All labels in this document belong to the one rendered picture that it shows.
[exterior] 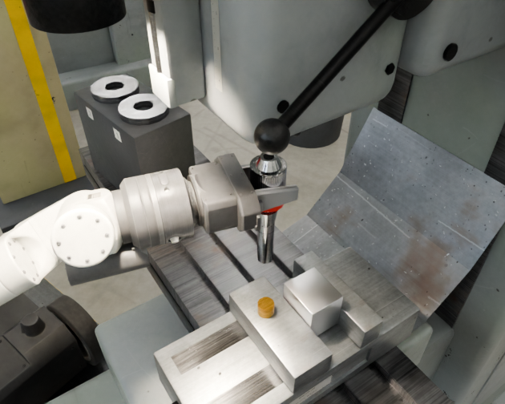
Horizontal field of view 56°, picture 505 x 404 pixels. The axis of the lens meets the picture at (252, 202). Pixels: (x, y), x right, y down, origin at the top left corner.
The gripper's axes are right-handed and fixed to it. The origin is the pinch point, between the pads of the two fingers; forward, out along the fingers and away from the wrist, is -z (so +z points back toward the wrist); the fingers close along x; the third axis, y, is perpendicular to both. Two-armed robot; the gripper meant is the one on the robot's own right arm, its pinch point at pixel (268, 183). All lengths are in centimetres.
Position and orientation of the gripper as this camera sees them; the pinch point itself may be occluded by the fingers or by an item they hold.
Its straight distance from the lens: 62.1
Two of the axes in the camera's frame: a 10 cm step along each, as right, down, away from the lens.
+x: -3.3, -6.2, 7.1
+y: -0.1, 7.5, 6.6
